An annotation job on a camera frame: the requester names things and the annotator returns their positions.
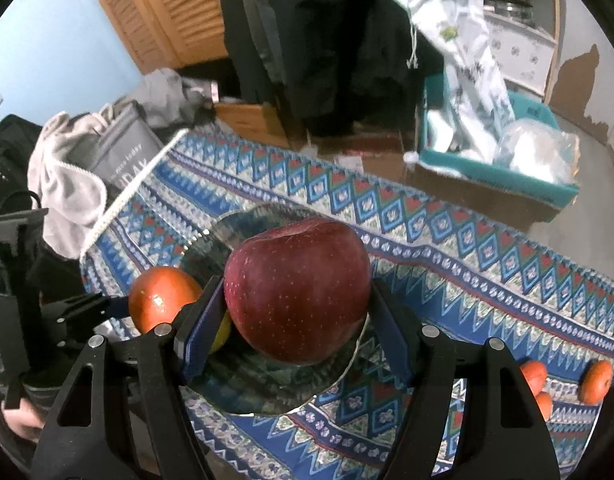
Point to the dark glass plate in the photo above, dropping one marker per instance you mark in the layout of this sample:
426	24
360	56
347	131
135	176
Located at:
267	385

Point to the grey crumpled cloth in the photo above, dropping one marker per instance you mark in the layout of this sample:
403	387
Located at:
167	95

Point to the clear plastic bag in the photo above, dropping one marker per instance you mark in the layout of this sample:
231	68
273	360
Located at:
537	152

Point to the teal plastic crate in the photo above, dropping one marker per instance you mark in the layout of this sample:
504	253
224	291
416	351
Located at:
512	180

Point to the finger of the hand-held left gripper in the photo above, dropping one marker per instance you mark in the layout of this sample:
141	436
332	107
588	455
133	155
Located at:
87	307

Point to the grey printed bag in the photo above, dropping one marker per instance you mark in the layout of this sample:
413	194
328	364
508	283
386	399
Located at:
127	150

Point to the white perforated basket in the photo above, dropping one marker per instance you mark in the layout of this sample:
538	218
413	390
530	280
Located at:
522	55

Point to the medium orange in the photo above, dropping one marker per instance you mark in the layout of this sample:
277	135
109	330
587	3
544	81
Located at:
597	382

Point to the black plastic crate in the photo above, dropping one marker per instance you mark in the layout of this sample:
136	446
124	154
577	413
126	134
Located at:
7	160

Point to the yellow pear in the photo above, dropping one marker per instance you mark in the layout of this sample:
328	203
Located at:
221	335

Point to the black hooded jacket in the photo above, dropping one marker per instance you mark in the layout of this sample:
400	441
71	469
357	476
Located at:
327	40

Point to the grey door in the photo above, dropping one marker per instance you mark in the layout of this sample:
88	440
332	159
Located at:
584	80

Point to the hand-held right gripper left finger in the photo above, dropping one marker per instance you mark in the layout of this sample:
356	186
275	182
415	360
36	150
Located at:
202	330

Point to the small orange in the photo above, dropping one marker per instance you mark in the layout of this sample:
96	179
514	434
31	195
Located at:
534	374
545	406

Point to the wooden ladder shelf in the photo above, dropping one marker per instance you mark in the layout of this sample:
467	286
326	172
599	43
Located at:
554	20

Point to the steel pot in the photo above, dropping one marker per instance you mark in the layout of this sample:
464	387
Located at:
512	9

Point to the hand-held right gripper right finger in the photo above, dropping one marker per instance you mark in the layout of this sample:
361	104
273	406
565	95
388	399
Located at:
392	335

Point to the white rice bag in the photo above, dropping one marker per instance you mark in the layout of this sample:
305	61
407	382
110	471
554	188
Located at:
467	70

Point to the beige cloth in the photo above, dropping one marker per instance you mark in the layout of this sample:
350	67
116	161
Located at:
62	185

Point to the brown cardboard box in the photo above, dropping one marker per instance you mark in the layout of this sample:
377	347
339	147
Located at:
467	195

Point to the blue patterned tablecloth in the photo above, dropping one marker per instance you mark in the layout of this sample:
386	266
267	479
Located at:
437	270

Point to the large orange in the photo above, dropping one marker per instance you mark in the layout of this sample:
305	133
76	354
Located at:
159	300

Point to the red apple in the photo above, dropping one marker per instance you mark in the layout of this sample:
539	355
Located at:
297	290

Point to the person's left hand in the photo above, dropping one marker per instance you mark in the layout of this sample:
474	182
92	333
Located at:
22	422

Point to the wooden louvered wardrobe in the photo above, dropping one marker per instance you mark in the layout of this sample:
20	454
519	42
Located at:
162	5

